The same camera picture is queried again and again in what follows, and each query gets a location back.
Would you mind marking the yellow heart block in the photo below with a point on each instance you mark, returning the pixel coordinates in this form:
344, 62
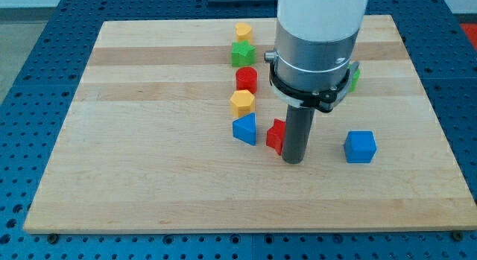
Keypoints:
244, 32

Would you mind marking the red cylinder block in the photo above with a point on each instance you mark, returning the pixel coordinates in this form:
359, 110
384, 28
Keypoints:
246, 79

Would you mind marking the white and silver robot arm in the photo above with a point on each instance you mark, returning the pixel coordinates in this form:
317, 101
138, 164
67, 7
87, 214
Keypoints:
314, 41

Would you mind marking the yellow hexagon block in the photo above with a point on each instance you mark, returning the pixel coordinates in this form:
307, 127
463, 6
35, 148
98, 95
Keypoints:
242, 103

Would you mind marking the green block behind arm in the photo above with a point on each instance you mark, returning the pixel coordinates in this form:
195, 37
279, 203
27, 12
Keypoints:
356, 76

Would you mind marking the green star block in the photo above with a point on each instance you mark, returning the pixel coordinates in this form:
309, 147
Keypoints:
243, 54

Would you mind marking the blue cube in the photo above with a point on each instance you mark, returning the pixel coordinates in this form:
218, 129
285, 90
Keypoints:
360, 146

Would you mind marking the red star block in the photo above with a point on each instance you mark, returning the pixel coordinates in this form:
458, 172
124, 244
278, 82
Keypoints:
275, 135

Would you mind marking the wooden board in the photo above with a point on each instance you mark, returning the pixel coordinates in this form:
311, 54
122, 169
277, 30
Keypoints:
147, 145

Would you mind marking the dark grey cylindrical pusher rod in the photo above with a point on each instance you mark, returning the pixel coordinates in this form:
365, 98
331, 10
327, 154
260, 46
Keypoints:
297, 128

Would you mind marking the blue triangle block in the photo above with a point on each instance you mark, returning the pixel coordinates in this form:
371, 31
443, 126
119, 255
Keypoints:
244, 128

